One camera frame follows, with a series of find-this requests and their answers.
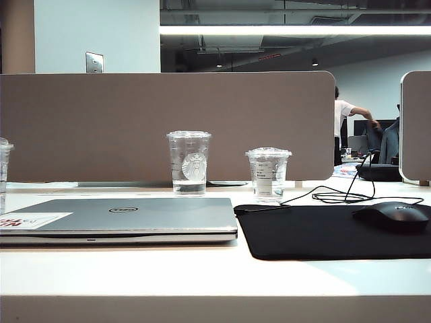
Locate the clear cup with faded logo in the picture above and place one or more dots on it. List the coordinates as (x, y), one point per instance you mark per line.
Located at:
(5, 161)

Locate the tall clear Starbucks logo cup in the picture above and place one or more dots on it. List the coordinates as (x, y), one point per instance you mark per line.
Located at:
(188, 161)

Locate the small clear cup white label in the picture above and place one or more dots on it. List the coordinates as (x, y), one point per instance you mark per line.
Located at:
(267, 176)

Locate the silver Dell laptop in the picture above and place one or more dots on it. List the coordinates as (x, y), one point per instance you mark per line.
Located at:
(151, 217)

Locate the wide brown desk partition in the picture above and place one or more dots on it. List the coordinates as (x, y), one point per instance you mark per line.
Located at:
(134, 107)

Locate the black mouse pad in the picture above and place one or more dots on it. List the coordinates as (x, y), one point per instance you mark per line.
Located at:
(303, 232)

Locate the blue red printed magazine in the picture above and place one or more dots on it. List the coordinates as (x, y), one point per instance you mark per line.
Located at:
(343, 171)

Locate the person in white shirt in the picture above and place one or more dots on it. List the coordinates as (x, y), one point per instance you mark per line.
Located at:
(342, 114)

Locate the black ceiling spotlight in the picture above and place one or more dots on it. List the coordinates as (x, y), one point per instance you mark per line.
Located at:
(314, 62)

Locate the long white ceiling light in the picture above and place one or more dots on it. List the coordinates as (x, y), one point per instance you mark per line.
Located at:
(269, 30)

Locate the black computer monitor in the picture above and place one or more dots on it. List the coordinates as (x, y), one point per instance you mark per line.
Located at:
(360, 127)

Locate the dark blue jacket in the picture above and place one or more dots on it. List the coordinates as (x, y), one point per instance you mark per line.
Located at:
(373, 136)

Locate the black zip pouch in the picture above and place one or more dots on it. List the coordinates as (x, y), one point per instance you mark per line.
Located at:
(377, 172)

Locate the office chair with grey jacket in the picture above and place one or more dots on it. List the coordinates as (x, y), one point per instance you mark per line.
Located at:
(390, 144)

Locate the flat white paper sheet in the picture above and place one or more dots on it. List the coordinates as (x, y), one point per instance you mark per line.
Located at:
(40, 184)

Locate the black computer mouse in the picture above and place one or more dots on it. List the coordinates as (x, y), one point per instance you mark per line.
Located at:
(390, 216)

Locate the narrow brown desk partition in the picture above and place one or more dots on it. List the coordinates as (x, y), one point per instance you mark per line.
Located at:
(417, 128)

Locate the grey partition base rail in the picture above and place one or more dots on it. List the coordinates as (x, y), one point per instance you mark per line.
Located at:
(141, 184)

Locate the metal wall switch plate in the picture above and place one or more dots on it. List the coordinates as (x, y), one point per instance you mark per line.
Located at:
(94, 62)

